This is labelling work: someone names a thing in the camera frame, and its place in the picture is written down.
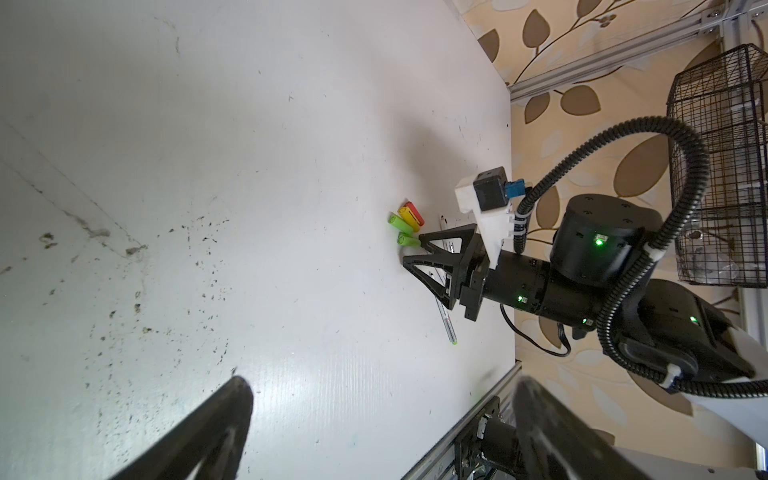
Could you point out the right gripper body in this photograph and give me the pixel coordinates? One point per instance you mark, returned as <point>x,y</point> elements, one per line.
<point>510,284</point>

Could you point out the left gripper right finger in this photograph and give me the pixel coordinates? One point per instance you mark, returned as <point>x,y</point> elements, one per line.
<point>556,444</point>

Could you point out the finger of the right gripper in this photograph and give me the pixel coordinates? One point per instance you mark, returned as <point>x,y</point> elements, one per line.
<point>457,242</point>
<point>440,273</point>

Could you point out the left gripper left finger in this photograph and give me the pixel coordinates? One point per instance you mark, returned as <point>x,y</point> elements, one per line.
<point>207,444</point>

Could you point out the green highlighter cap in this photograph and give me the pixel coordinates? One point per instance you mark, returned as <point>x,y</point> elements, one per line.
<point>400,224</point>
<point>405,240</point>

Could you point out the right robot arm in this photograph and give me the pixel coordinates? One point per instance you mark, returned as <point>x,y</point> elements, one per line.
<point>599,278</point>

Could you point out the red highlighter cap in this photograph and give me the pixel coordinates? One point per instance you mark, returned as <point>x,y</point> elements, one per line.
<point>413,211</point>

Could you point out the yellow highlighter cap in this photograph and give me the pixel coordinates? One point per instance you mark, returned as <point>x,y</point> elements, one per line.
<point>408,216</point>

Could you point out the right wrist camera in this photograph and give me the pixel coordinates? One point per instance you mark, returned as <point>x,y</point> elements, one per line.
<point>487,197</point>

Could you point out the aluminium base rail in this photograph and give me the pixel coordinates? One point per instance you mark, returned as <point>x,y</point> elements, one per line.
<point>457,455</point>

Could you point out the side wire basket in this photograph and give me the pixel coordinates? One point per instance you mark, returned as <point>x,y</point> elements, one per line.
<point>724,99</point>

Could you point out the aluminium cage frame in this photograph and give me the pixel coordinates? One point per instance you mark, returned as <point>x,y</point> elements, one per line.
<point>627,33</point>

